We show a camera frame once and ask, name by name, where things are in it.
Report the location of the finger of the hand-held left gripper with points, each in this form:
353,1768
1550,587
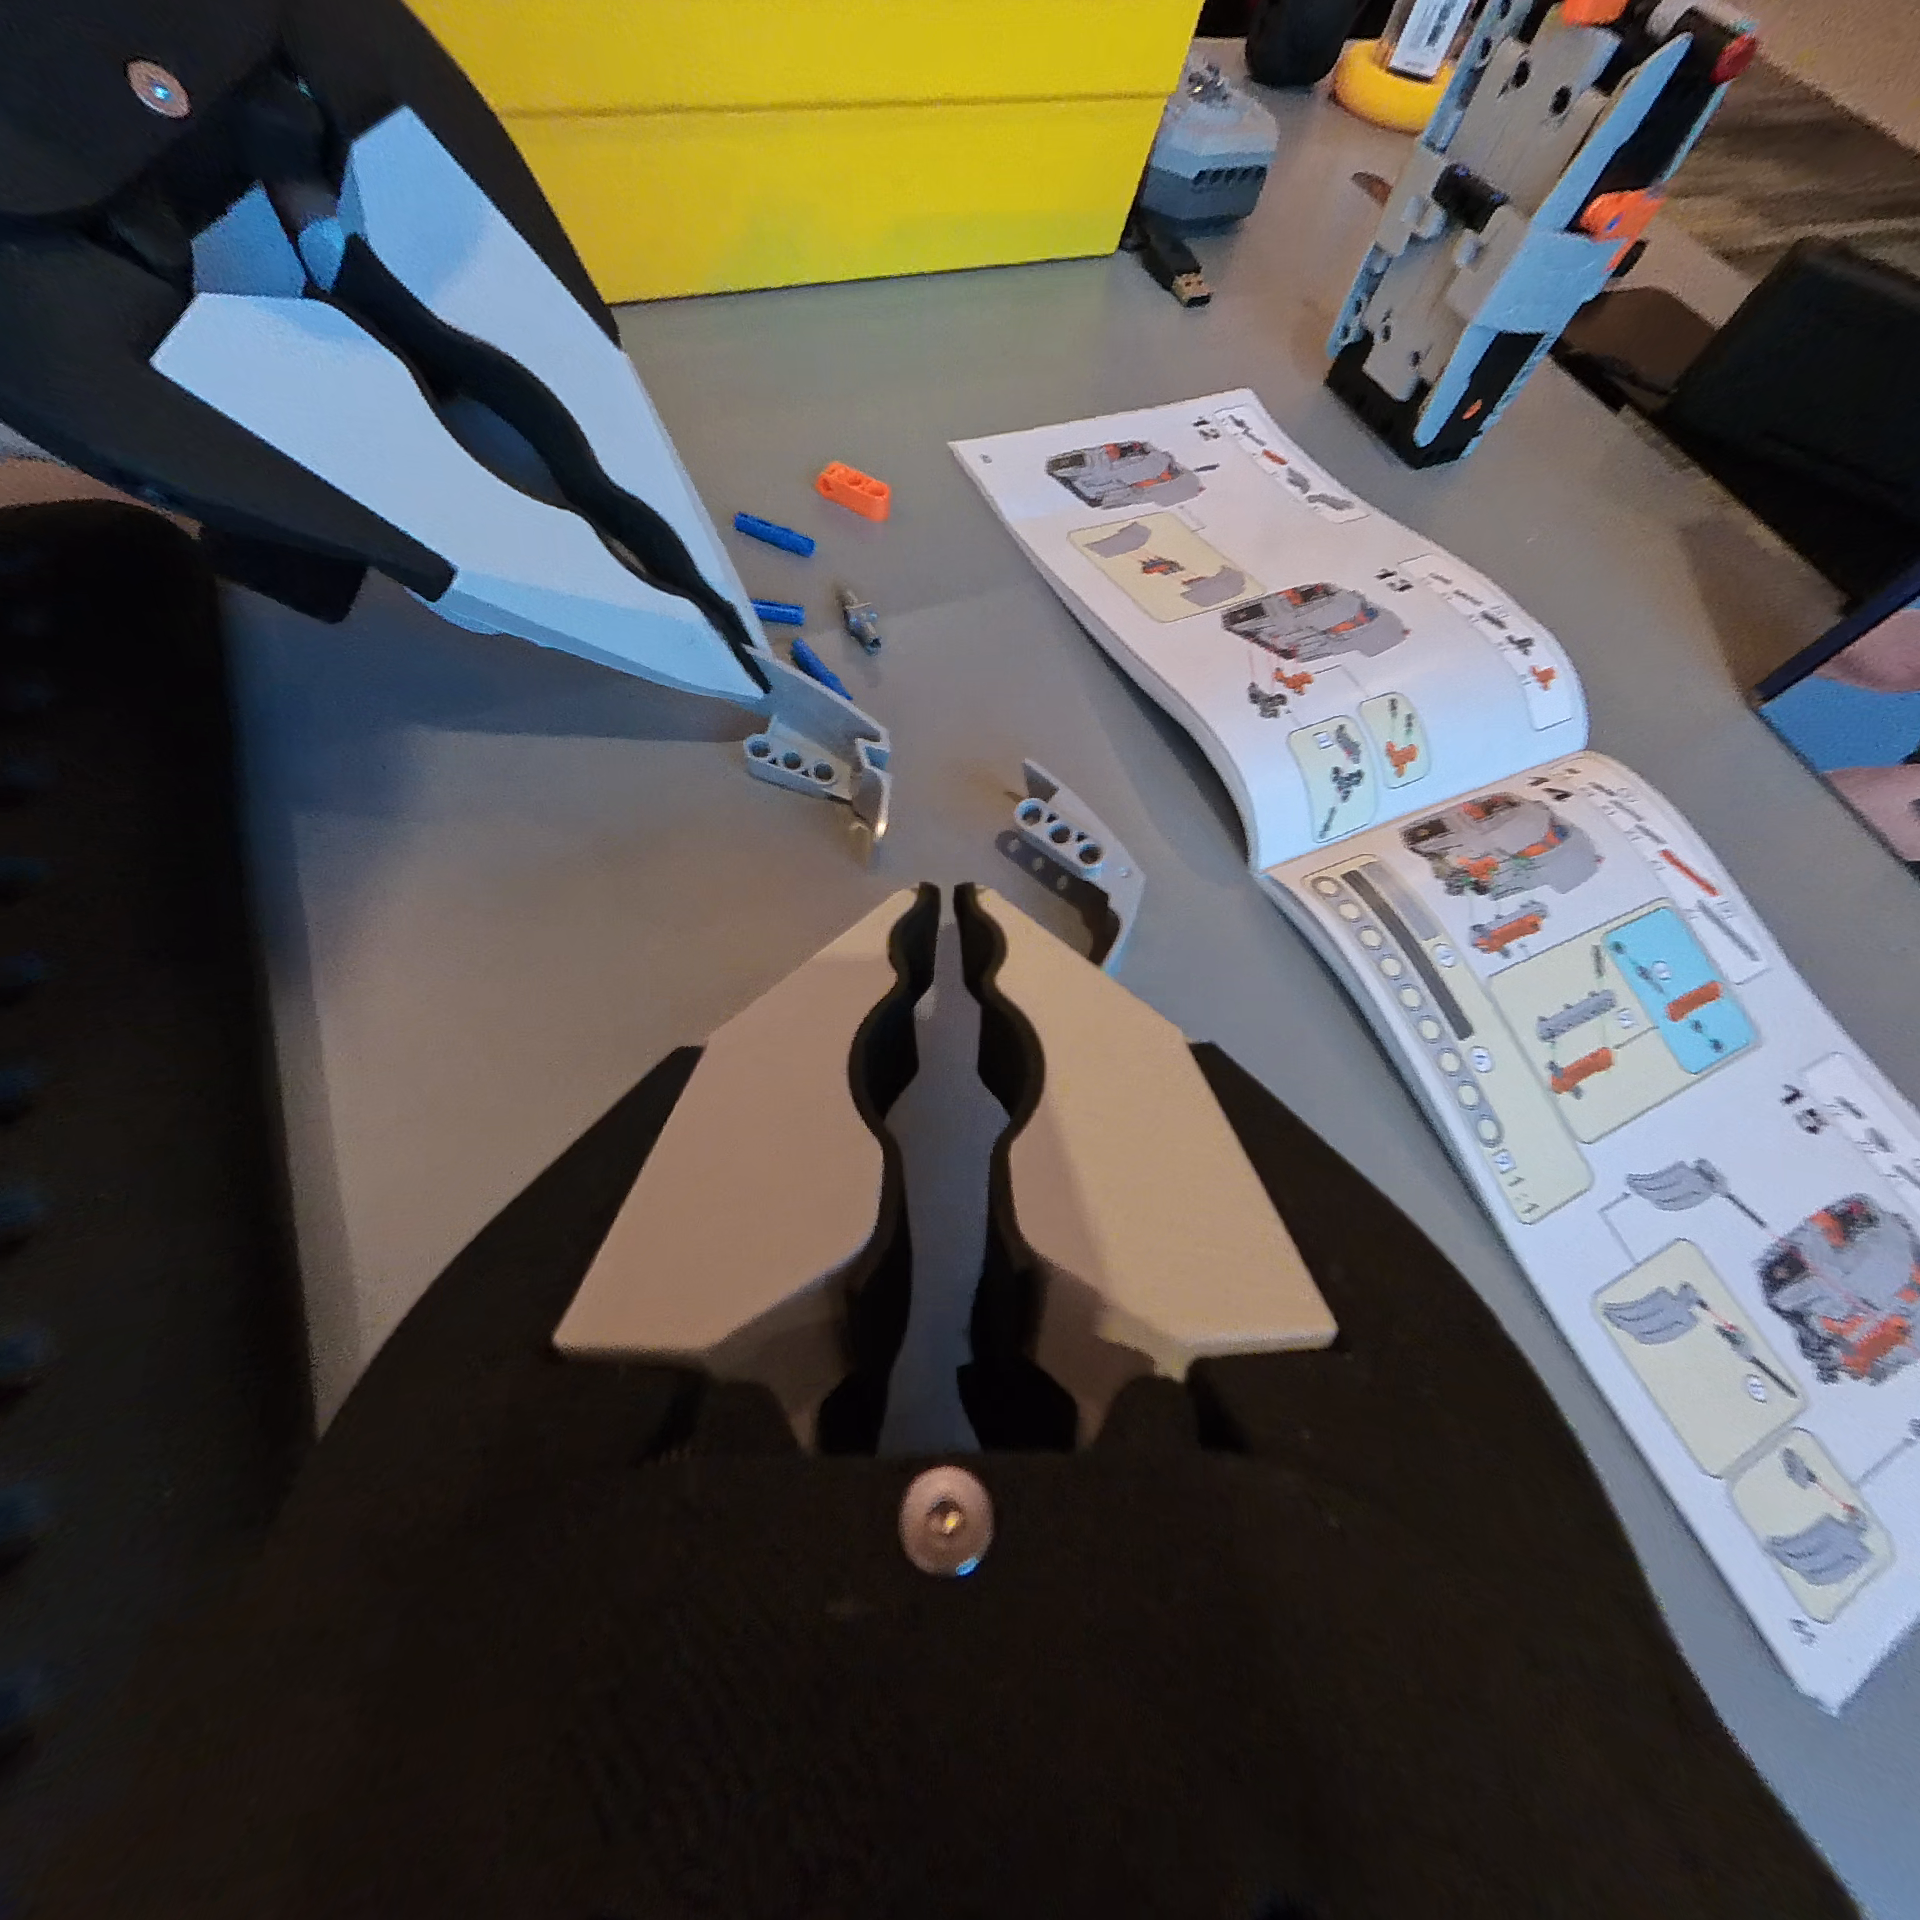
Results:
571,360
389,451

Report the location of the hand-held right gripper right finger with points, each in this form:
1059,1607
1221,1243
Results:
1171,1202

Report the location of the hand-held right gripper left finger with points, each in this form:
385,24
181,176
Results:
735,1202

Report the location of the orange connector brick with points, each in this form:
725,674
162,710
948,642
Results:
854,487

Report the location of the yellow plastic bin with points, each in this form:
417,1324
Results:
826,150

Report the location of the grey curved panel brick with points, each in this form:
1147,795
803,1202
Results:
811,750
1073,863

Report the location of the small grey axle pin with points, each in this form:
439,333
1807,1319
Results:
861,618

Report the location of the white instruction booklet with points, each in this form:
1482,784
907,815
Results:
1202,600

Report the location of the partly built toy robot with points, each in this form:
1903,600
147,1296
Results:
1501,254

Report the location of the grey desk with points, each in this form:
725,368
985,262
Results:
524,839

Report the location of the black usb dongle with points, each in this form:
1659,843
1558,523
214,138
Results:
1178,271

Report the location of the grey battery box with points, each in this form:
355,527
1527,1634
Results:
1207,150

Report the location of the blue toy robot box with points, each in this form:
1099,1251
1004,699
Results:
1862,722

